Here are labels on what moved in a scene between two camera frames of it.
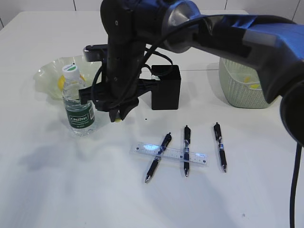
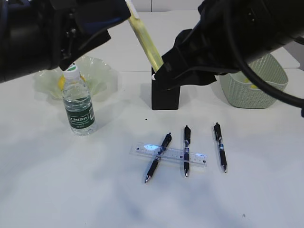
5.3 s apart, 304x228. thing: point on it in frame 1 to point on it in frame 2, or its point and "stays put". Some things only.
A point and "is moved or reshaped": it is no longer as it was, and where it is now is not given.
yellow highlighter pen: (118, 119) is moved or reshaped
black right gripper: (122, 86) to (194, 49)
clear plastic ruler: (170, 153) stays put
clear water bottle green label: (80, 116) stays put
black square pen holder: (166, 93) stays put
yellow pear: (61, 80) stays put
